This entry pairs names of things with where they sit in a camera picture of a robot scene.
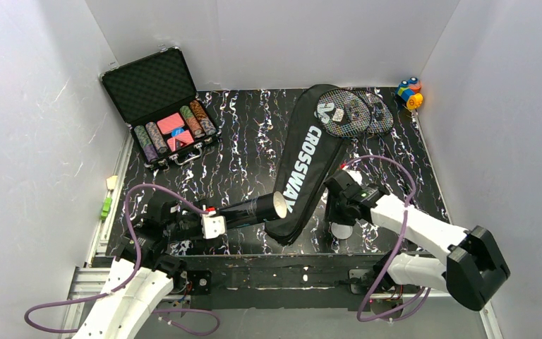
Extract black poker chip case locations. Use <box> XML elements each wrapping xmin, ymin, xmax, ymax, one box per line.
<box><xmin>100</xmin><ymin>47</ymin><xmax>221</xmax><ymax>170</ymax></box>

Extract green clip on rail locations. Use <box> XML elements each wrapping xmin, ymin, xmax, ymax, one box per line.
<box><xmin>100</xmin><ymin>196</ymin><xmax>112</xmax><ymax>221</ymax></box>

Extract black shuttlecock tube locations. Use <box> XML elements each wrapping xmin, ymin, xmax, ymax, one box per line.
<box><xmin>218</xmin><ymin>191</ymin><xmax>288</xmax><ymax>230</ymax></box>

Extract pink playing card deck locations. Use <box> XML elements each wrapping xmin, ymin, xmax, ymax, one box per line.
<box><xmin>157</xmin><ymin>112</ymin><xmax>186</xmax><ymax>135</ymax></box>

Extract beige block on rail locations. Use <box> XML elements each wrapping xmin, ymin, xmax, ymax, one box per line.
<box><xmin>106</xmin><ymin>175</ymin><xmax>118</xmax><ymax>191</ymax></box>

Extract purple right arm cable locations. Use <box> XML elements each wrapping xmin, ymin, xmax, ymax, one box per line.
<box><xmin>338</xmin><ymin>155</ymin><xmax>433</xmax><ymax>323</ymax></box>

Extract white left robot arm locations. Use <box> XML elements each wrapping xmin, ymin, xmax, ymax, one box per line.
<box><xmin>73</xmin><ymin>219</ymin><xmax>186</xmax><ymax>338</ymax></box>

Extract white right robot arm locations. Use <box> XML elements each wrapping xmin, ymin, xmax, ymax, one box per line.
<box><xmin>324</xmin><ymin>169</ymin><xmax>510</xmax><ymax>311</ymax></box>

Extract blue dealer chip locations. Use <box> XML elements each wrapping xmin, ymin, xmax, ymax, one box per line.
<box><xmin>171</xmin><ymin>128</ymin><xmax>185</xmax><ymax>137</ymax></box>

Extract rear badminton racket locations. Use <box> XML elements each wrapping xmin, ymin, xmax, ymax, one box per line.
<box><xmin>354</xmin><ymin>90</ymin><xmax>394</xmax><ymax>135</ymax></box>

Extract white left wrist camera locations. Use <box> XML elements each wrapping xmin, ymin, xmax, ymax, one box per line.
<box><xmin>201</xmin><ymin>208</ymin><xmax>227</xmax><ymax>239</ymax></box>

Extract black Crossway racket bag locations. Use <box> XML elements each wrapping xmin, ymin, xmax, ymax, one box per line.
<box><xmin>265</xmin><ymin>84</ymin><xmax>347</xmax><ymax>246</ymax></box>

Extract colourful toy blocks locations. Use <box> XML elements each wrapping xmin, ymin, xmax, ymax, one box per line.
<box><xmin>396</xmin><ymin>77</ymin><xmax>424</xmax><ymax>111</ymax></box>

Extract black mounting base plate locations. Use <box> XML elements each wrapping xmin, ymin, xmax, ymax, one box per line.
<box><xmin>182</xmin><ymin>254</ymin><xmax>383</xmax><ymax>311</ymax></box>

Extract white tube lid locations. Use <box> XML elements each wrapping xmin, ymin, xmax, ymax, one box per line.
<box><xmin>330</xmin><ymin>222</ymin><xmax>354</xmax><ymax>240</ymax></box>

